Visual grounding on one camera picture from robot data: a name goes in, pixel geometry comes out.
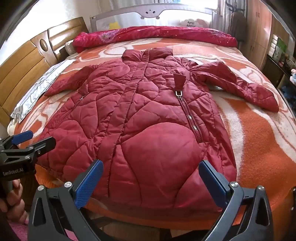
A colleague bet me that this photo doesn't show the wooden wardrobe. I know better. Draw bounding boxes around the wooden wardrobe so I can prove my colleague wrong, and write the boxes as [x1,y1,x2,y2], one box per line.
[240,0,289,70]

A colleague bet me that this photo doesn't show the pink floor mat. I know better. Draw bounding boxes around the pink floor mat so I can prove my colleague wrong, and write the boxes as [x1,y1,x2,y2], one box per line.
[9,222,30,241]

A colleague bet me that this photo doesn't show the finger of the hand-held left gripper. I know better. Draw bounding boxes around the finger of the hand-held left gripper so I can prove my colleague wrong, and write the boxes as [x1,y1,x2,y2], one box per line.
[0,130,34,151]
[16,136,57,158]

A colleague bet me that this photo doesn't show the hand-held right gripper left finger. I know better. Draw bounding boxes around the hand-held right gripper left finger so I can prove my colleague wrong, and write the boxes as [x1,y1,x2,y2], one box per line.
[27,159,104,241]

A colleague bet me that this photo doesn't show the orange and white bed blanket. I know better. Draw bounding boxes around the orange and white bed blanket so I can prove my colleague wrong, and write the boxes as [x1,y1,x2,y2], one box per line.
[7,38,296,232]

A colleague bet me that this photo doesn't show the person's left hand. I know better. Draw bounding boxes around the person's left hand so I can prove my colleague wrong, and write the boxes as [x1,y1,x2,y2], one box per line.
[0,179,28,225]

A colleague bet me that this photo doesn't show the white grey striped pillow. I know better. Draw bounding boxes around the white grey striped pillow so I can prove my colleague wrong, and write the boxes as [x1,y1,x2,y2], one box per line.
[10,58,77,123]

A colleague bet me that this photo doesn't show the grey bed guard rail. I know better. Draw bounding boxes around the grey bed guard rail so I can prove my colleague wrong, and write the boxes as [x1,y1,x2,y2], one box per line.
[89,8,220,33]

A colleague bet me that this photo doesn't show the red quilted puffer jacket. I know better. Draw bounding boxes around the red quilted puffer jacket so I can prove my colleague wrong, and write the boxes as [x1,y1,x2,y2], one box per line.
[44,47,280,215]

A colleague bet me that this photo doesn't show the stack of green white boxes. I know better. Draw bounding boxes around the stack of green white boxes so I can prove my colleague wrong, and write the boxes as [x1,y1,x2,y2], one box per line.
[269,34,287,58]

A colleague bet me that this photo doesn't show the pile of colourful clothes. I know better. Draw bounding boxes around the pile of colourful clothes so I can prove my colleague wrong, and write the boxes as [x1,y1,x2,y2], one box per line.
[285,58,296,85]

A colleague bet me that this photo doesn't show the red floral quilt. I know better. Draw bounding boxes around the red floral quilt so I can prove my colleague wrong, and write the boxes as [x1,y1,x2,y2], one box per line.
[73,25,238,53]

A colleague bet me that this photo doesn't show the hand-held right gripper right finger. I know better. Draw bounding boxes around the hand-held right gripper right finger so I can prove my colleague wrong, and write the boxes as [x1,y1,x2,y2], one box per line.
[198,160,274,241]

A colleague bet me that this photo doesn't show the dark cabinet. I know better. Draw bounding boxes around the dark cabinet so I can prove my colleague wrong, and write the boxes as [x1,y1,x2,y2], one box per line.
[262,54,296,102]

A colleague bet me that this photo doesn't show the dark hung coat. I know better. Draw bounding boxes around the dark hung coat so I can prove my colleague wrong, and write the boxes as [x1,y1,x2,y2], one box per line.
[228,2,247,42]

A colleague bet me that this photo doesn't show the wooden headboard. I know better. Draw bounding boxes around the wooden headboard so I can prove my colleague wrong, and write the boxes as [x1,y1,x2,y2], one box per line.
[0,17,87,127]

